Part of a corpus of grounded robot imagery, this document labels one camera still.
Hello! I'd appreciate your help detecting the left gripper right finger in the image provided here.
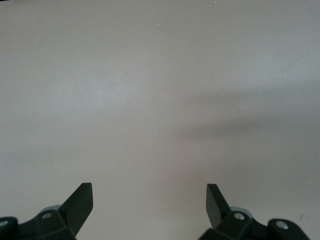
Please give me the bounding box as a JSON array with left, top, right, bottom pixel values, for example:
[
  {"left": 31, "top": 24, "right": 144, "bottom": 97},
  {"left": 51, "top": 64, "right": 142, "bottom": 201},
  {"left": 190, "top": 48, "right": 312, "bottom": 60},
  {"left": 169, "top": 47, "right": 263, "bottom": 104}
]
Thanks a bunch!
[{"left": 197, "top": 183, "right": 311, "bottom": 240}]

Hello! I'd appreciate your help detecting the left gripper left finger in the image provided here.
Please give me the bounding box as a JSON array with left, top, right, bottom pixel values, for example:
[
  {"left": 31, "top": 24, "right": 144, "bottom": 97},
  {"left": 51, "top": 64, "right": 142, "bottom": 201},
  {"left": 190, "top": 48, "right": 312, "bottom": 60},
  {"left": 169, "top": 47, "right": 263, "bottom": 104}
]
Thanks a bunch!
[{"left": 0, "top": 182, "right": 94, "bottom": 240}]

